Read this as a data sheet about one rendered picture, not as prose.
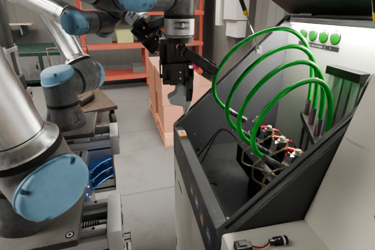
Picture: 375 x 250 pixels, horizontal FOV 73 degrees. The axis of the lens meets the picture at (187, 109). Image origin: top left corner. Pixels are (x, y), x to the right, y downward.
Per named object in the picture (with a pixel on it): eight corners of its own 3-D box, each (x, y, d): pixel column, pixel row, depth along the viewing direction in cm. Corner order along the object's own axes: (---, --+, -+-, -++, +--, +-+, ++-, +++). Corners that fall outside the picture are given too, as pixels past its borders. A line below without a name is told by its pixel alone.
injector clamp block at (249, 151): (234, 174, 106) (237, 142, 100) (256, 171, 108) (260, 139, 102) (278, 242, 75) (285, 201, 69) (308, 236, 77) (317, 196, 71)
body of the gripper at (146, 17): (155, 57, 95) (133, 33, 94) (172, 41, 95) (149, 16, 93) (153, 55, 88) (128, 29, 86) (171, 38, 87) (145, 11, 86)
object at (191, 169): (174, 155, 127) (174, 126, 121) (183, 154, 127) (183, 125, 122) (212, 272, 70) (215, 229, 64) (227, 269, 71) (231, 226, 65)
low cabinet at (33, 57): (83, 68, 680) (80, 41, 654) (75, 84, 532) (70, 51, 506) (9, 72, 637) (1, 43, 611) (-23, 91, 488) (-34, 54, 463)
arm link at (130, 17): (141, 6, 93) (136, 1, 85) (150, 16, 93) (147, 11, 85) (126, 22, 93) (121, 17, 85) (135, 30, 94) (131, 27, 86)
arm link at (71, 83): (38, 104, 96) (29, 68, 91) (66, 94, 108) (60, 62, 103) (61, 108, 92) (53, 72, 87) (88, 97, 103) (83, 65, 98)
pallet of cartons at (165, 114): (207, 101, 432) (209, 53, 401) (237, 140, 305) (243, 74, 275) (149, 105, 415) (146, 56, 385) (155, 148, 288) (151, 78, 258)
